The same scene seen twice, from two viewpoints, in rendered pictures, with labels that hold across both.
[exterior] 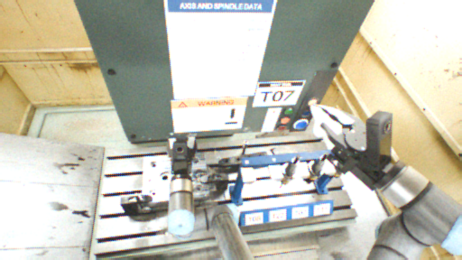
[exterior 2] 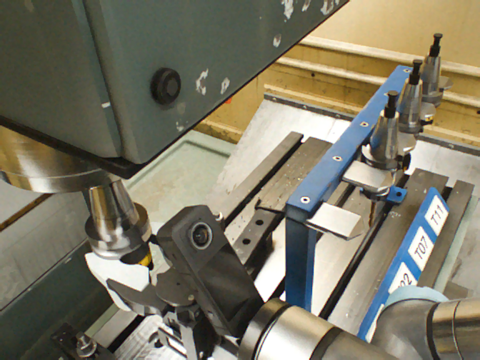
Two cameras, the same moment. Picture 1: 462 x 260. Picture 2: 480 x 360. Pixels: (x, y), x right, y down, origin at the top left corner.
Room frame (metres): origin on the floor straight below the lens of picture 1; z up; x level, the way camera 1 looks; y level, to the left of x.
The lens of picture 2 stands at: (0.19, 0.27, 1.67)
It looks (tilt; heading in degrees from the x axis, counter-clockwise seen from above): 40 degrees down; 323
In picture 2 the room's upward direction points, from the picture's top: 5 degrees counter-clockwise
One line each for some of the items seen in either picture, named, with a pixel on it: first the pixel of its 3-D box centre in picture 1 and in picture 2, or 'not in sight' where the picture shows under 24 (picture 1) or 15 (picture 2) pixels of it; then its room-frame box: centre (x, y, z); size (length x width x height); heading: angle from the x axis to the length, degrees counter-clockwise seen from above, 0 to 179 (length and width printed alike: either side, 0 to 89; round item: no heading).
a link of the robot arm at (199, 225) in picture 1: (188, 223); not in sight; (0.26, 0.09, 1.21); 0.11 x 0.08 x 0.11; 110
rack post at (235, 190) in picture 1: (240, 181); (298, 280); (0.52, -0.08, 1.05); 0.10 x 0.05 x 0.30; 17
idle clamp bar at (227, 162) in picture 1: (243, 162); (240, 261); (0.69, -0.09, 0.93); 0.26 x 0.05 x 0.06; 112
